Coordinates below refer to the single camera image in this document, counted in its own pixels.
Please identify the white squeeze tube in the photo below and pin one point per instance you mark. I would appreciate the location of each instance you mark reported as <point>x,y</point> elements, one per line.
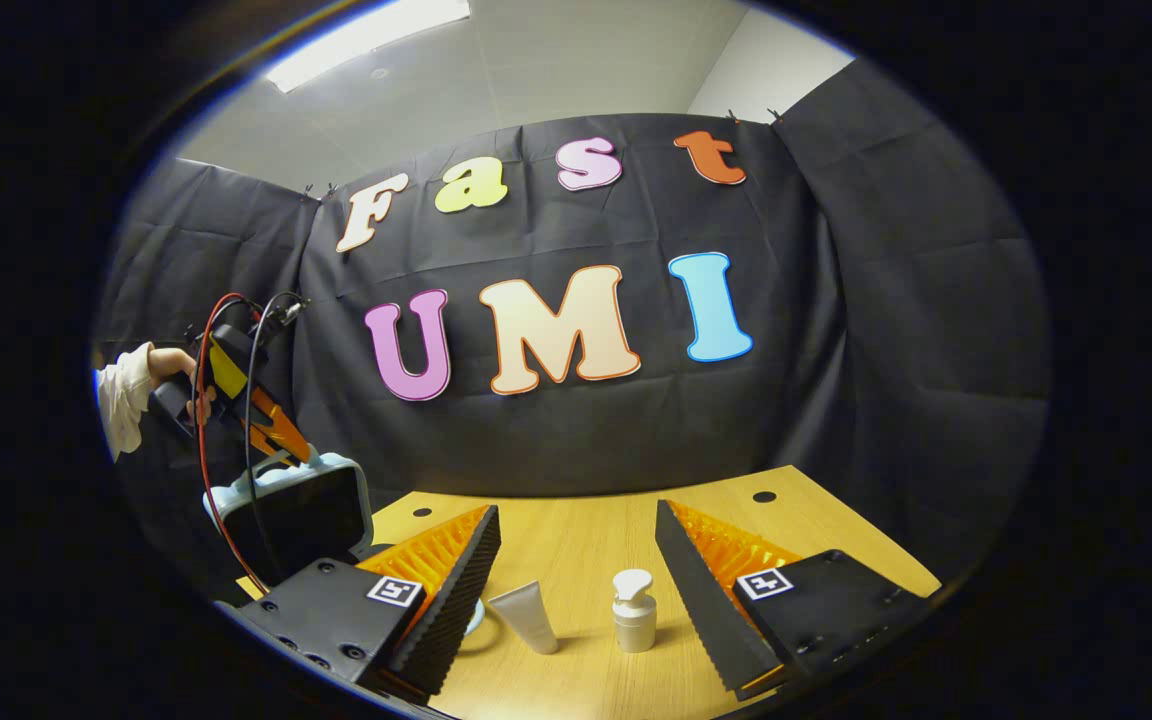
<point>528,620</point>

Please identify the white pump bottle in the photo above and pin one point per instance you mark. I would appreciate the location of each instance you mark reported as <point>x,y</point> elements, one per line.
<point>634,625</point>

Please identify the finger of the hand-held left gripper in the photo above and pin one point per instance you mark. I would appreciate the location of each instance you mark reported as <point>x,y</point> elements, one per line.
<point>261,445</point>
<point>284,430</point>

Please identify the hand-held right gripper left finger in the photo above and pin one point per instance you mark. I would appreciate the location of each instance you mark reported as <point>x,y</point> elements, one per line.
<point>458,600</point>

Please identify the black backdrop cloth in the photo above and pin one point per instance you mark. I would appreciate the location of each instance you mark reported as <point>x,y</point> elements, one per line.
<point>836,330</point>

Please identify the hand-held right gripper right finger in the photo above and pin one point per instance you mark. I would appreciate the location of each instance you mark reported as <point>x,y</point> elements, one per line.
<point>701,610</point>

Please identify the light blue suitcase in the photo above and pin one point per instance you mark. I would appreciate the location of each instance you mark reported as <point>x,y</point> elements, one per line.
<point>296,520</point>

